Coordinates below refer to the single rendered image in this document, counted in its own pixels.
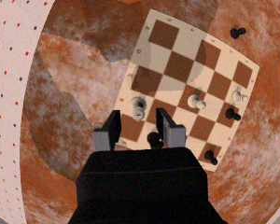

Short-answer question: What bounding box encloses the brown and cream chessboard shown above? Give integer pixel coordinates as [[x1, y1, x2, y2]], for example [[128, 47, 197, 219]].
[[114, 9, 259, 172]]

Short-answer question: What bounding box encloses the white chess king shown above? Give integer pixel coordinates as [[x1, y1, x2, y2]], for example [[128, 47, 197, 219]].
[[130, 97, 147, 120]]

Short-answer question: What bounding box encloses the white bishop chess piece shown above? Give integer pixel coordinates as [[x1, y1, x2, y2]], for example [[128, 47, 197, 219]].
[[188, 94, 206, 109]]

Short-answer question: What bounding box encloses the white pawn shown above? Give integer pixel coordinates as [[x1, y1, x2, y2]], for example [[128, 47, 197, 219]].
[[231, 91, 248, 102]]

